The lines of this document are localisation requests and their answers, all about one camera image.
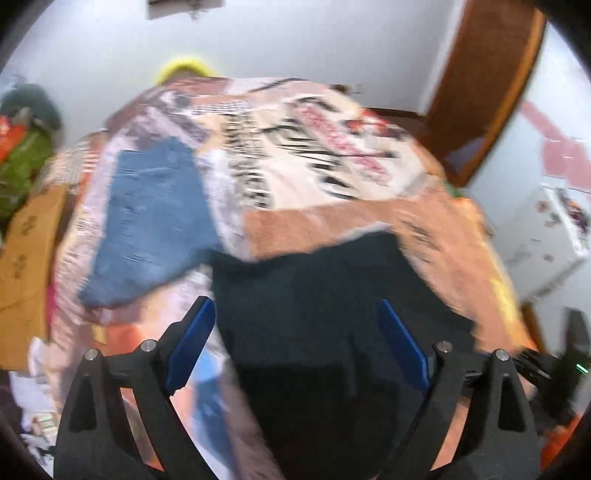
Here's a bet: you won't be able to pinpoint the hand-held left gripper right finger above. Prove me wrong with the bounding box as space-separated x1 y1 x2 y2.
378 299 541 480

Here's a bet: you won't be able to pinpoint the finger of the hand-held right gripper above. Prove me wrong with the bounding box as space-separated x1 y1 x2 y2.
512 348 555 384

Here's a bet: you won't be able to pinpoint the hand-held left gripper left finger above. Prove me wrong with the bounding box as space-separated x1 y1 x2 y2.
53 295 217 480

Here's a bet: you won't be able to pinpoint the black pants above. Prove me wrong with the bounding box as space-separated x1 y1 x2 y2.
210 231 481 480

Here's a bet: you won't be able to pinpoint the blue jeans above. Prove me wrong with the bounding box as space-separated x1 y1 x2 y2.
81 136 222 310

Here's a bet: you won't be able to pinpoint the wooden board with flower cutouts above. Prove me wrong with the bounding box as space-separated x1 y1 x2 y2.
0 185 70 370

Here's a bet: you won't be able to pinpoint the printed blanket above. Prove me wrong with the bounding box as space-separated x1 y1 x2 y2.
28 76 541 480

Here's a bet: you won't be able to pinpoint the green cloth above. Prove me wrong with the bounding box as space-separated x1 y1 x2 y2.
0 129 54 222

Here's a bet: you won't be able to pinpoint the yellow pillow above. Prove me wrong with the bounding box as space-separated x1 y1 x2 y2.
154 58 218 86

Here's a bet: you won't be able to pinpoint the brown wooden door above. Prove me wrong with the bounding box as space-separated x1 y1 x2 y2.
422 0 548 188

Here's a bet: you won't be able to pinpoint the orange box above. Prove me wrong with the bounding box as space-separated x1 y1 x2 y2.
0 115 24 162

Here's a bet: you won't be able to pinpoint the grey pillow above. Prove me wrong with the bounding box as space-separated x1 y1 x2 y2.
0 83 63 132

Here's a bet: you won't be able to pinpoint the pink wall sticker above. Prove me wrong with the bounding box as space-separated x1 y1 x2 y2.
522 102 591 185

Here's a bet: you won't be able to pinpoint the dark wall fixture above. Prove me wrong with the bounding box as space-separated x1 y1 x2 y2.
147 0 227 20

